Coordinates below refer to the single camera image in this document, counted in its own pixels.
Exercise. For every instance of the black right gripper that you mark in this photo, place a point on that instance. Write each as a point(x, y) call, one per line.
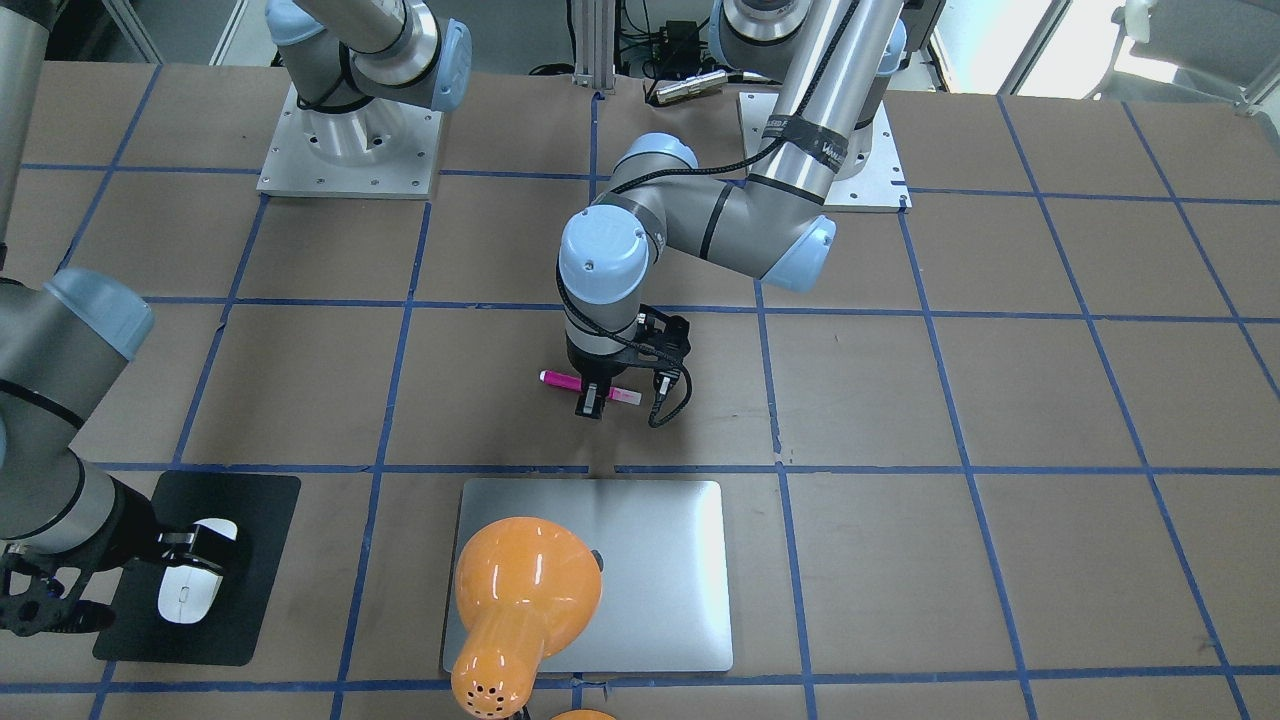
point(128, 529)

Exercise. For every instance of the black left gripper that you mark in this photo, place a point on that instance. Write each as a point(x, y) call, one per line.
point(590, 367)

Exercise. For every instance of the white computer mouse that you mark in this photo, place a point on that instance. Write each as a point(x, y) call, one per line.
point(197, 560)

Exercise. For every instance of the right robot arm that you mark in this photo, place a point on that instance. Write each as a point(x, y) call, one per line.
point(107, 361)

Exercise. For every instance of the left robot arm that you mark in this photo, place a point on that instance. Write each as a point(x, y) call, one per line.
point(761, 216)

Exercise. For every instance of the black mousepad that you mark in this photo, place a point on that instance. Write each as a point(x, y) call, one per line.
point(262, 506)

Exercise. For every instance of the silver closed laptop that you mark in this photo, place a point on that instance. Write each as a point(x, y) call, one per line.
point(666, 599)

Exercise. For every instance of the orange desk lamp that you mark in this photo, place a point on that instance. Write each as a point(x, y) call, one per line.
point(525, 589)

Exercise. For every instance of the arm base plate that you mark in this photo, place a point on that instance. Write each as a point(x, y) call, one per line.
point(386, 150)
point(871, 180)

